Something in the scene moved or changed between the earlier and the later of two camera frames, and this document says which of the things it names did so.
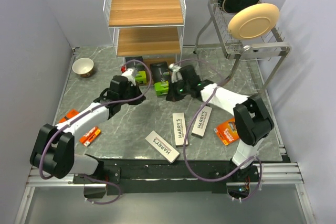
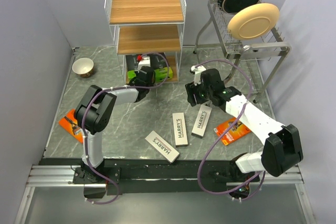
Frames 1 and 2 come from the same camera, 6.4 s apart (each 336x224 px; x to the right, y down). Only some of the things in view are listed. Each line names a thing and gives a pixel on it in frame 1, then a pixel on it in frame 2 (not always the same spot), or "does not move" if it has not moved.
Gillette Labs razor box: (161, 88) to (159, 63)
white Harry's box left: (161, 146) does not move
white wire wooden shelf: (146, 17) does not move
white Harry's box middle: (179, 129) does not move
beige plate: (253, 21) does not move
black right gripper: (171, 96) to (191, 89)
